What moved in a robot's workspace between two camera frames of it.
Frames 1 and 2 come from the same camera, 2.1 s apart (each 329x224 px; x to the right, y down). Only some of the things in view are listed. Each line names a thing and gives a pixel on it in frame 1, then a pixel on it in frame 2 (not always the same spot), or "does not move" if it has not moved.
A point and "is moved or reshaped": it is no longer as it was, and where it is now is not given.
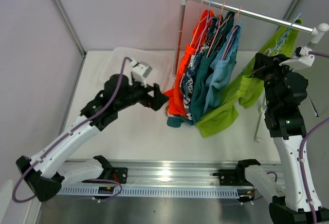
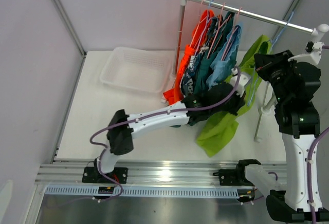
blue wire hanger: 287,32 → 257,71
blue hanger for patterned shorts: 207,23 does not move
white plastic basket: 162,61 does not move
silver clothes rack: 317,32 does not move
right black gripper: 264,63 does not move
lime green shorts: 246,87 is moved or reshaped
